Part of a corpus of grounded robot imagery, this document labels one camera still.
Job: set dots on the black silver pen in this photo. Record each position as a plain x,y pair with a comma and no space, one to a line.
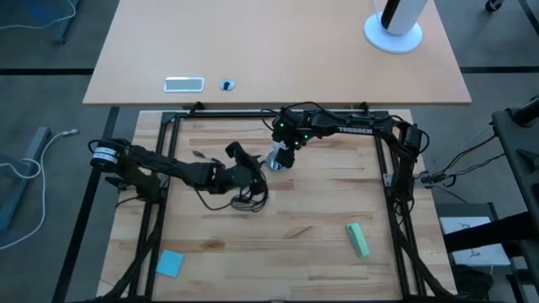
206,156

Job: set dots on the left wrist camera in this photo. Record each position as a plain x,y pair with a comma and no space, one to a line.
236,151

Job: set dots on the white black tower device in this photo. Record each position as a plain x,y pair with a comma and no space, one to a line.
393,35

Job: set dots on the grey blue floor beam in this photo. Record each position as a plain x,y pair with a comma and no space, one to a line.
17,195

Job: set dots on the black aluminium table frame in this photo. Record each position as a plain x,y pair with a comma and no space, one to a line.
231,114

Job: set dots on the black equipment stand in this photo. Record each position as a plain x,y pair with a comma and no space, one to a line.
518,160

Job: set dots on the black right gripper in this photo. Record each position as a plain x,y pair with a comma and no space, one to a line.
290,126

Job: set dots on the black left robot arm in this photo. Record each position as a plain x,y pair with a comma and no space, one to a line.
147,164

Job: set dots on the white frosted lightbulb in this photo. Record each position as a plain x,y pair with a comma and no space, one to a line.
275,146

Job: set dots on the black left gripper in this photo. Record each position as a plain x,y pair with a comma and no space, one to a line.
231,179

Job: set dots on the blue sticky note pad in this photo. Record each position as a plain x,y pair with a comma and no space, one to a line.
170,263

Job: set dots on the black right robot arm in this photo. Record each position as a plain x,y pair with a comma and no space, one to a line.
353,129

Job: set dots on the light wooden desk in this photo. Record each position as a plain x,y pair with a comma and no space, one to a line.
273,50

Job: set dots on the green rectangular block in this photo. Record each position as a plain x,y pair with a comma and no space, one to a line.
358,240

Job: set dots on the white paper sheet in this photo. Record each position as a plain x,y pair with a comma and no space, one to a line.
484,256

